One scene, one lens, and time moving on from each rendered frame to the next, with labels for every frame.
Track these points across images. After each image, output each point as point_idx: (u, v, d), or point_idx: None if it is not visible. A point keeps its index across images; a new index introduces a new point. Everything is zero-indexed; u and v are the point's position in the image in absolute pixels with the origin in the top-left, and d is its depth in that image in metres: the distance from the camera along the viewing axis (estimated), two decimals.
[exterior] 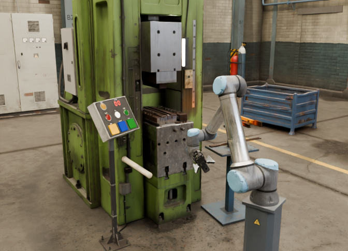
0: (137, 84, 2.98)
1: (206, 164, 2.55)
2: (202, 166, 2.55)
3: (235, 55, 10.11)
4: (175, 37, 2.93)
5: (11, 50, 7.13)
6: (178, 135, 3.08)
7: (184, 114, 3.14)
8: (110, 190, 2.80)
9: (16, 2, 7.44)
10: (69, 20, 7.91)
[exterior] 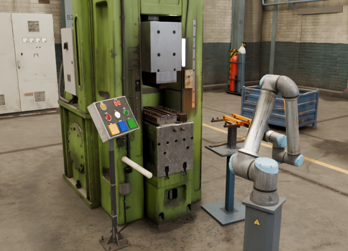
0: (137, 84, 2.98)
1: None
2: None
3: (235, 55, 10.11)
4: (175, 37, 2.93)
5: (11, 50, 7.13)
6: (178, 135, 3.08)
7: (184, 114, 3.14)
8: (110, 190, 2.80)
9: (16, 2, 7.44)
10: (69, 20, 7.91)
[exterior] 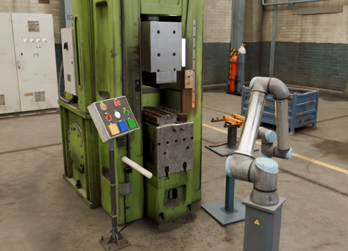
0: (137, 84, 2.98)
1: None
2: None
3: (235, 55, 10.11)
4: (175, 37, 2.93)
5: (11, 50, 7.13)
6: (178, 135, 3.08)
7: (184, 114, 3.14)
8: (110, 190, 2.80)
9: (16, 2, 7.44)
10: (69, 20, 7.91)
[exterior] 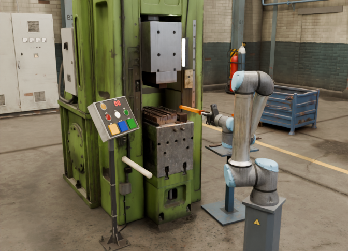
0: (137, 84, 2.98)
1: None
2: (212, 110, 2.66)
3: (235, 55, 10.11)
4: (175, 37, 2.93)
5: (11, 50, 7.13)
6: (178, 135, 3.08)
7: (184, 114, 3.14)
8: (110, 190, 2.80)
9: (16, 2, 7.44)
10: (69, 20, 7.91)
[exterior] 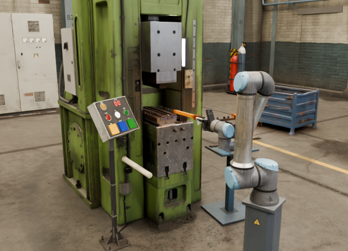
0: (137, 84, 2.98)
1: None
2: (207, 115, 2.59)
3: (235, 55, 10.11)
4: (175, 37, 2.93)
5: (11, 50, 7.13)
6: (178, 135, 3.08)
7: None
8: (110, 190, 2.80)
9: (16, 2, 7.44)
10: (69, 20, 7.91)
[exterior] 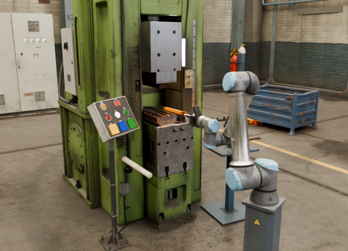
0: (137, 84, 2.98)
1: None
2: (194, 112, 2.72)
3: (235, 55, 10.11)
4: (175, 37, 2.93)
5: (11, 50, 7.13)
6: (178, 135, 3.08)
7: None
8: (110, 190, 2.80)
9: (16, 2, 7.44)
10: (69, 20, 7.91)
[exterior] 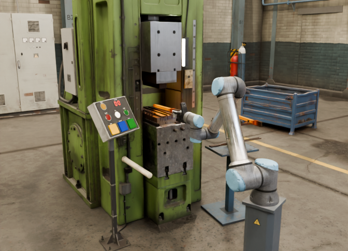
0: (137, 84, 2.98)
1: None
2: (182, 108, 2.86)
3: (235, 55, 10.11)
4: (175, 37, 2.93)
5: (11, 50, 7.13)
6: (178, 135, 3.08)
7: None
8: (110, 190, 2.80)
9: (16, 2, 7.44)
10: (69, 20, 7.91)
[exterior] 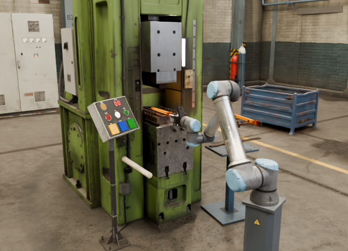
0: (137, 84, 2.98)
1: None
2: (178, 112, 2.91)
3: (235, 55, 10.11)
4: (175, 37, 2.93)
5: (11, 50, 7.13)
6: (178, 135, 3.08)
7: (184, 114, 3.14)
8: (110, 190, 2.80)
9: (16, 2, 7.44)
10: (69, 20, 7.91)
